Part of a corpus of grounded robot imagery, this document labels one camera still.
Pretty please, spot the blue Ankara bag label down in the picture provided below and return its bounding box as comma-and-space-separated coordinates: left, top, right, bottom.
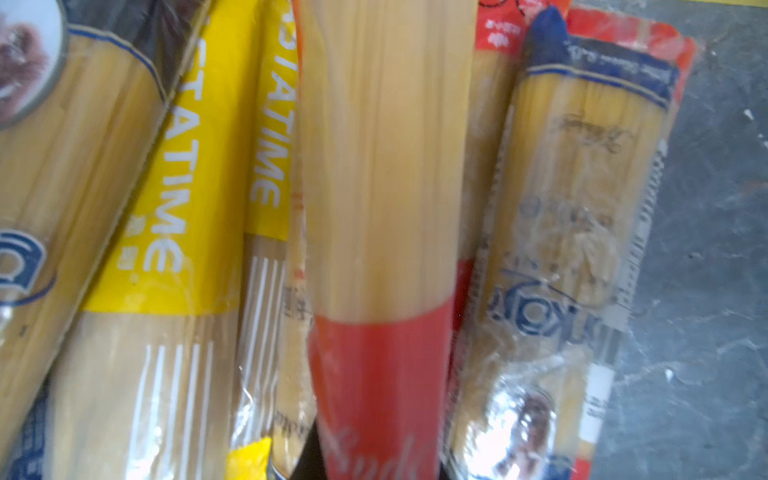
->
443, 6, 680, 479

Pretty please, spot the yellow Pastatime spaghetti bag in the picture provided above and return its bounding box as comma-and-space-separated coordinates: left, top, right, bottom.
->
43, 1, 266, 479

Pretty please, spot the blue Ankara spaghetti bag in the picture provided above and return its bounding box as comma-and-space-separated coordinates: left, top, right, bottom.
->
1, 1, 211, 457

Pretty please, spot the red white-label spaghetti bag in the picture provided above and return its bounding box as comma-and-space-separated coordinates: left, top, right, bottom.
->
568, 6, 697, 479

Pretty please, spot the blue-end Chinese spaghetti bag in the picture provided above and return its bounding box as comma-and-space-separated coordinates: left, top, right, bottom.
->
267, 154, 316, 479

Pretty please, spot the red clear spaghetti bag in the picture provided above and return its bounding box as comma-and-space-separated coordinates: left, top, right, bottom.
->
296, 1, 478, 479

